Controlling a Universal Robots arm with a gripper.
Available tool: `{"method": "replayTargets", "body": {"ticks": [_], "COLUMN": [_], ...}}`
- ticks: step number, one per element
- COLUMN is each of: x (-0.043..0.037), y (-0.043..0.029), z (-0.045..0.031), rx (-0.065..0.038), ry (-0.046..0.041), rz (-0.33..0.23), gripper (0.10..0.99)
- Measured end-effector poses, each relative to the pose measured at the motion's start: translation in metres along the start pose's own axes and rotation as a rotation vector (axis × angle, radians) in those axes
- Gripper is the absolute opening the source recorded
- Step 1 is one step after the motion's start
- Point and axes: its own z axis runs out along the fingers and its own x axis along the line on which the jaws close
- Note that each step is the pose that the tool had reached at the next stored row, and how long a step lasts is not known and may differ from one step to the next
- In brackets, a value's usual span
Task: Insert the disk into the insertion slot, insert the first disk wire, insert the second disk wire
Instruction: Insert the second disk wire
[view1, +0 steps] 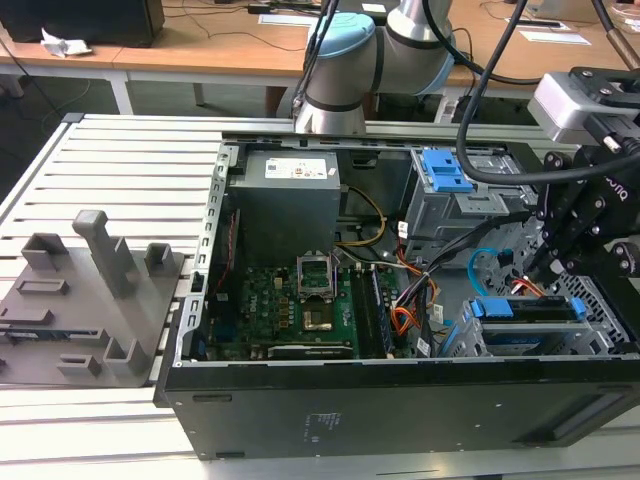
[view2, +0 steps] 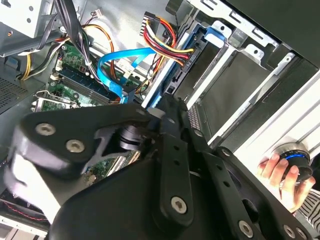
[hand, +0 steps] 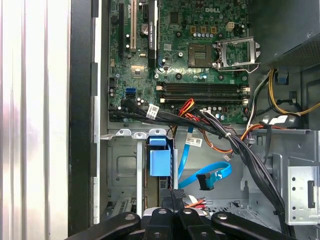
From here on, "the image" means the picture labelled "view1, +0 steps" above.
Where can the CPU socket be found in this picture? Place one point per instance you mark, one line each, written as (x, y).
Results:
(318, 320)

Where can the black box on desk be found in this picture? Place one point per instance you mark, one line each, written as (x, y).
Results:
(80, 20)

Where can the hard disk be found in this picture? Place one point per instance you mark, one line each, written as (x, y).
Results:
(520, 317)

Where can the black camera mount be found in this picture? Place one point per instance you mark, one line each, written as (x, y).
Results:
(612, 85)

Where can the RAM stick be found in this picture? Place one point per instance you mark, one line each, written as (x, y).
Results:
(382, 315)

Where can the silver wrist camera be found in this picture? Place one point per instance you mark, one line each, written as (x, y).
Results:
(560, 107)

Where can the grey power supply unit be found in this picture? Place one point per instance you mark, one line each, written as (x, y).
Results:
(285, 200)

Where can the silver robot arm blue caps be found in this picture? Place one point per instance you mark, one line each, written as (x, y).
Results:
(340, 65)

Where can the white paper sheet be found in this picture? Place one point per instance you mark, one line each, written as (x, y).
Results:
(555, 37)
(282, 19)

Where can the green motherboard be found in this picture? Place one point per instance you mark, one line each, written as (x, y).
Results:
(270, 305)

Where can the blue drive cage latch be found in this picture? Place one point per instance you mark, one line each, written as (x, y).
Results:
(445, 172)

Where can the wooden desk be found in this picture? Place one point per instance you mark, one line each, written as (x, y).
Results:
(525, 55)
(200, 45)

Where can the crumpled white paper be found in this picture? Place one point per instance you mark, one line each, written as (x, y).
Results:
(65, 46)

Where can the black PC case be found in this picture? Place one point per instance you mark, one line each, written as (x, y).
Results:
(400, 415)

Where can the black graphics card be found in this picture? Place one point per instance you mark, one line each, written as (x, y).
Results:
(310, 351)

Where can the grey parts rack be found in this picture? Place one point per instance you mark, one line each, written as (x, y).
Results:
(75, 300)

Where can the metal disk bay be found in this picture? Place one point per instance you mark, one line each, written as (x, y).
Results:
(590, 320)

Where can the grey drive cage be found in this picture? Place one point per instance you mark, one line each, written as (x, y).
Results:
(450, 215)

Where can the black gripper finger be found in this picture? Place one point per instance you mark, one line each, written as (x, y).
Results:
(547, 220)
(595, 257)

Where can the black RAM slot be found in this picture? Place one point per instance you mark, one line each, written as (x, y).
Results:
(362, 315)

